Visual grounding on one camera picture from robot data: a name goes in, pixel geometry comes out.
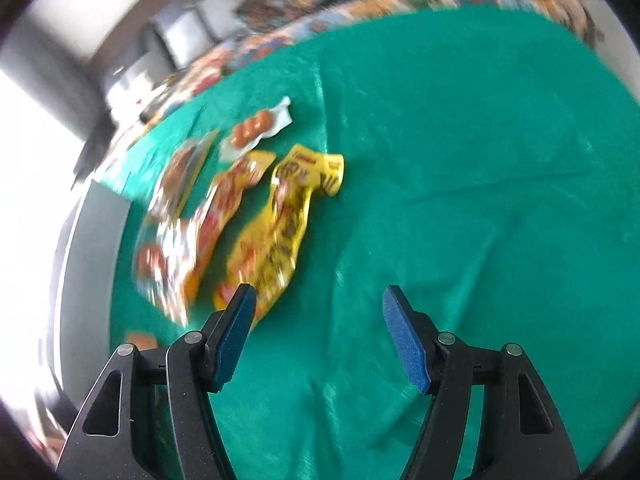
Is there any yellow red snack bag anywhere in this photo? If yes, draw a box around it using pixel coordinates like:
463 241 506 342
213 144 345 322

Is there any orange snack bag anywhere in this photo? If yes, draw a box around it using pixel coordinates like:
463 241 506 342
178 151 277 306

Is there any green table cloth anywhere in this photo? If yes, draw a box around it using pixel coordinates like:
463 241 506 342
104 6 639 479

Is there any small clear peanut packet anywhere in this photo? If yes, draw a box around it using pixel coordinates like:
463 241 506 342
219 96 292 162

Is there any brown nut snack bag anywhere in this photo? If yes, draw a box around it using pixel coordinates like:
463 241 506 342
145 130 218 223

